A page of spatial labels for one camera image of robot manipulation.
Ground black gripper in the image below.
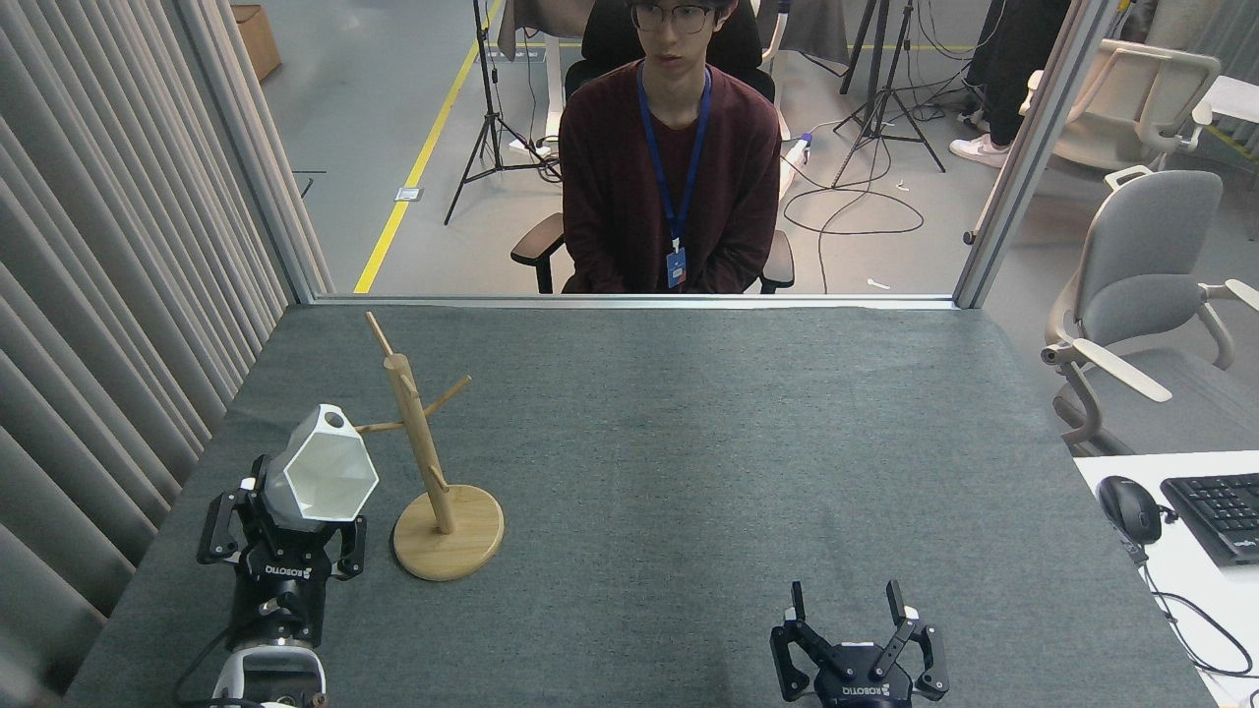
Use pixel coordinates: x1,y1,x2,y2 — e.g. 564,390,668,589
196,454,369,647
769,578,951,708

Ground white faceted cup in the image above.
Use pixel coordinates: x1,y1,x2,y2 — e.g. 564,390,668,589
260,403,381,533

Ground wooden cup rack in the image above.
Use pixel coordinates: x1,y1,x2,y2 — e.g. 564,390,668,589
353,312,506,582

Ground grey table cloth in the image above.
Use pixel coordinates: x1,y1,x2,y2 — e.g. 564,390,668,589
62,303,1223,708

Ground black computer mouse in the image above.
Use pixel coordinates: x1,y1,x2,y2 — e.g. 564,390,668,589
1096,475,1165,546

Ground beige slatted curtain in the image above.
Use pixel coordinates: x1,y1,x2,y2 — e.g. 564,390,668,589
0,0,335,708

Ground white desk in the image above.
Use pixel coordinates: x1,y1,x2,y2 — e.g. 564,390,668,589
1071,450,1259,708

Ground black keyboard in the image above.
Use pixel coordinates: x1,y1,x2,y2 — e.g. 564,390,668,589
1160,473,1259,569

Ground grey office chair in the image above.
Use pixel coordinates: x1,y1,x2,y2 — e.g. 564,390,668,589
1040,165,1259,459

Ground cardboard box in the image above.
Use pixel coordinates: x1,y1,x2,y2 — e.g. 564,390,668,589
230,4,284,84

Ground black tripod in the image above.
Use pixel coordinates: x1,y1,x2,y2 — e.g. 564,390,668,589
443,0,564,228
831,0,948,190

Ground person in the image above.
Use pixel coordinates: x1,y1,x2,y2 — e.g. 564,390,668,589
948,0,1075,169
557,0,784,296

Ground black office chair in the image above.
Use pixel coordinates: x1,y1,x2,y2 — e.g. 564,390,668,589
510,0,797,296

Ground beige office chair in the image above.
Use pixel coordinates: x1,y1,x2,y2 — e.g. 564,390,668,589
1019,39,1224,180

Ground black glasses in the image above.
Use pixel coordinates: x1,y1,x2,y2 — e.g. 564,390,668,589
629,3,715,36

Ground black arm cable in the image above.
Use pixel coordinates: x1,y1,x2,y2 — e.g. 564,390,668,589
174,588,298,708

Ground silver table rail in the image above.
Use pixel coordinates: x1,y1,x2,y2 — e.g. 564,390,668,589
311,292,958,312

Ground black mouse cable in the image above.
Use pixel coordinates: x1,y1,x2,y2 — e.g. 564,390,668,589
1119,536,1259,681

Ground silver frame post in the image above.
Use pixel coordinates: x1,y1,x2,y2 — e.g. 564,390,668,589
952,0,1124,311
170,0,333,304

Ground black floor cable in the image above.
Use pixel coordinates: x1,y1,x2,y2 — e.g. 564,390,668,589
781,147,928,294

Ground blue lanyard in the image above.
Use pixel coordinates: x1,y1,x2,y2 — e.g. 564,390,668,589
636,59,713,290

